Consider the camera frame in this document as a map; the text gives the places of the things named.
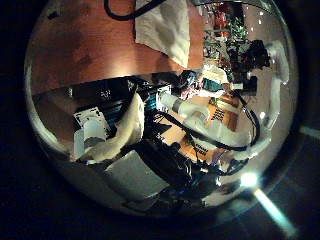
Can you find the white cloth garment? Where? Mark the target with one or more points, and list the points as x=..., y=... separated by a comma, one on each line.
x=163, y=30

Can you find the red display stand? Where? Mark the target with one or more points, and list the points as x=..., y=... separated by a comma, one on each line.
x=220, y=20

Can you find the orange box with black print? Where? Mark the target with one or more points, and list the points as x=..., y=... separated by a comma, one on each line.
x=220, y=115

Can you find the black control box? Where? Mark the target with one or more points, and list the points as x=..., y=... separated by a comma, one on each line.
x=103, y=88

